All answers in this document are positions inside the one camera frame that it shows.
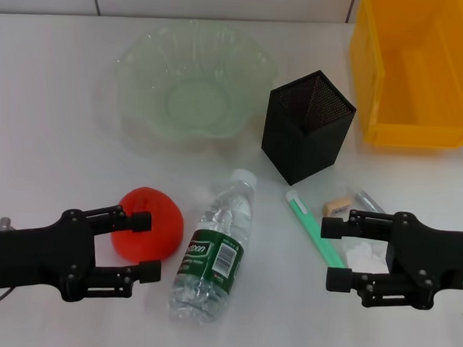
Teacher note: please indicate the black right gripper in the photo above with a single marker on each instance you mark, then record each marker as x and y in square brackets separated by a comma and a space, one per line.
[436, 262]

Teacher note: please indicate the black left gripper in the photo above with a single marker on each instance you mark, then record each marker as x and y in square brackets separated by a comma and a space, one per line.
[37, 256]

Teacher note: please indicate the white paper ball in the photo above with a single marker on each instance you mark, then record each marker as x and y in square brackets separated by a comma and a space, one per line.
[361, 256]

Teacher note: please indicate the red-orange plush orange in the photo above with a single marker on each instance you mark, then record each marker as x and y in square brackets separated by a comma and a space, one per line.
[163, 216]

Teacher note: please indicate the beige eraser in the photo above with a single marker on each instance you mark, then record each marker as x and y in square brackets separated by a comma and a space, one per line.
[336, 207]

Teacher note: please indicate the grey pen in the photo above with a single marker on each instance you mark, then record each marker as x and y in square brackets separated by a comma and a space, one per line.
[368, 202]

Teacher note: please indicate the clear green-label water bottle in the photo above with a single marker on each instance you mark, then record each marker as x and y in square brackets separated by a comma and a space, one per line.
[216, 250]

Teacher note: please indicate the black mesh pen holder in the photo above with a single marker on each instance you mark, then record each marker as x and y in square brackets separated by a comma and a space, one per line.
[298, 150]

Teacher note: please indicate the pale green glass fruit plate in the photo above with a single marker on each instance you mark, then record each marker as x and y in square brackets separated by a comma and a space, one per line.
[193, 86]

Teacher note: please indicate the yellow plastic bin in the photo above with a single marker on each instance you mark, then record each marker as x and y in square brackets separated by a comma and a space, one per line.
[412, 130]

